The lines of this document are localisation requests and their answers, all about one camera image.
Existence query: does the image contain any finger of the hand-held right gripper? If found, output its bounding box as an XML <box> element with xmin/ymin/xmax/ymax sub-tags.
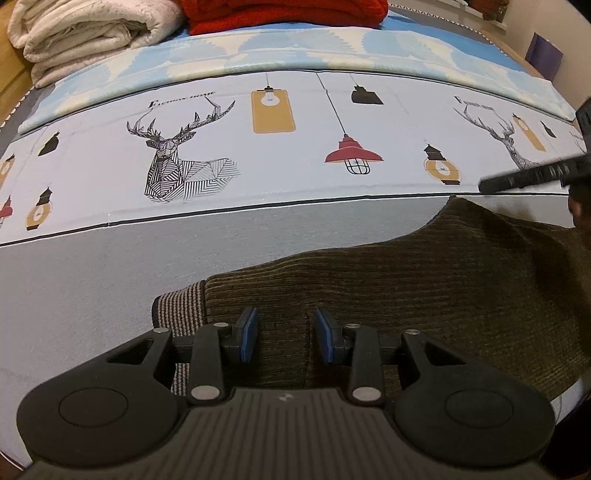
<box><xmin>478</xmin><ymin>168</ymin><xmax>529</xmax><ymax>193</ymax></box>

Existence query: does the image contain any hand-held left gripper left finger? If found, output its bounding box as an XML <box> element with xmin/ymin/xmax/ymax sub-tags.
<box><xmin>106</xmin><ymin>307</ymin><xmax>259</xmax><ymax>408</ymax></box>

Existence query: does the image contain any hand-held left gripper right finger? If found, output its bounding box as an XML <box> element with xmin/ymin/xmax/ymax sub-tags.
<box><xmin>314</xmin><ymin>308</ymin><xmax>468</xmax><ymax>408</ymax></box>

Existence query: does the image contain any dark olive knit sweater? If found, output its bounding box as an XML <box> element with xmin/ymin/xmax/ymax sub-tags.
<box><xmin>152</xmin><ymin>195</ymin><xmax>591</xmax><ymax>400</ymax></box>

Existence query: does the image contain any printed deer bedsheet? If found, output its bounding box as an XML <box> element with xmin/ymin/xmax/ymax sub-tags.
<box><xmin>0</xmin><ymin>69</ymin><xmax>591</xmax><ymax>467</ymax></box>

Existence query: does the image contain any blue leaf print blanket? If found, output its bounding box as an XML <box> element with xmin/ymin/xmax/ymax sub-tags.
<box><xmin>18</xmin><ymin>11</ymin><xmax>574</xmax><ymax>136</ymax></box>

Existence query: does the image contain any red folded blanket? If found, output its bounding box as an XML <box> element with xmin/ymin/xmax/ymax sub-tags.
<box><xmin>180</xmin><ymin>0</ymin><xmax>389</xmax><ymax>36</ymax></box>

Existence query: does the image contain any white speckled folded quilt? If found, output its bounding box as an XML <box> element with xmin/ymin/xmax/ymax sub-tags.
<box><xmin>28</xmin><ymin>16</ymin><xmax>186</xmax><ymax>89</ymax></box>

